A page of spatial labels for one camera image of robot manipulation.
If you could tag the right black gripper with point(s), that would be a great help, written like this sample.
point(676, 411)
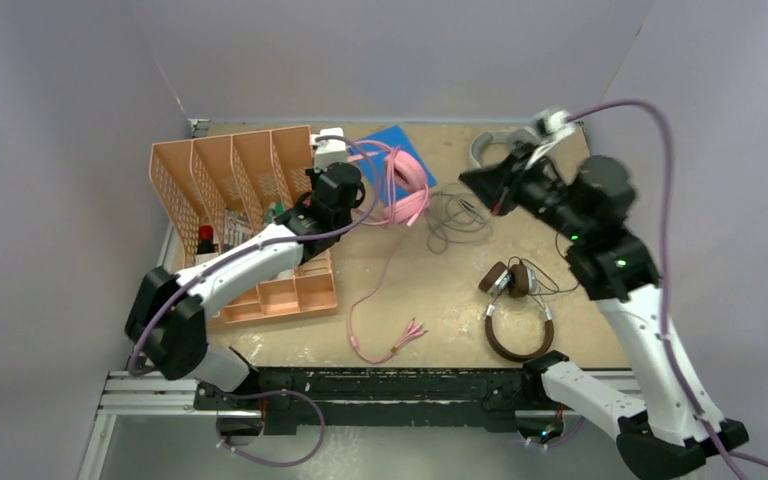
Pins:
point(494, 183)

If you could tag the pink wired headphones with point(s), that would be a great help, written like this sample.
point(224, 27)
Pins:
point(403, 211)

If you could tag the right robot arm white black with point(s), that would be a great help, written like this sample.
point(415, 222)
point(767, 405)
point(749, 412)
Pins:
point(673, 427)

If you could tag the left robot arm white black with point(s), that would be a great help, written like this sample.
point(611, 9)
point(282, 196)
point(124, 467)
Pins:
point(167, 321)

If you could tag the grey over-ear headphones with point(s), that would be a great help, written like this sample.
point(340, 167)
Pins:
point(456, 216)

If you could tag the brown on-ear headphones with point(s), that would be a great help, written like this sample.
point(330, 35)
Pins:
point(556, 314)

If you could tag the blue notebook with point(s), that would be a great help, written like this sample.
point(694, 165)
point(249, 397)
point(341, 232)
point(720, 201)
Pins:
point(394, 137)

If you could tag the green white glue stick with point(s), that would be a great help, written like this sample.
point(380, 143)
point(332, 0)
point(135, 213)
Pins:
point(273, 211)

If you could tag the clear ruler pack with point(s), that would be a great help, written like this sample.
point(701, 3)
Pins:
point(237, 229)

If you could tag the peach plastic desk organizer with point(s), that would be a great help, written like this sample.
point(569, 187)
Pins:
point(198, 180)

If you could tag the red black stamp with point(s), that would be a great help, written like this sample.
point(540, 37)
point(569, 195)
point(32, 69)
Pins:
point(205, 240)

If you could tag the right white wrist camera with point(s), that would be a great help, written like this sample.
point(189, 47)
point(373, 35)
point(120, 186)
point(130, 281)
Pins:
point(552, 126)

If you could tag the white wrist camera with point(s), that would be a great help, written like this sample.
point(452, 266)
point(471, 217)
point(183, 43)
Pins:
point(328, 151)
point(552, 126)

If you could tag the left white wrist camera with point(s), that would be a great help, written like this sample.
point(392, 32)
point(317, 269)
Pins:
point(328, 151)

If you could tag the black base frame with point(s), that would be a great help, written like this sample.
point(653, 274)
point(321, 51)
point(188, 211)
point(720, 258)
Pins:
point(498, 400)

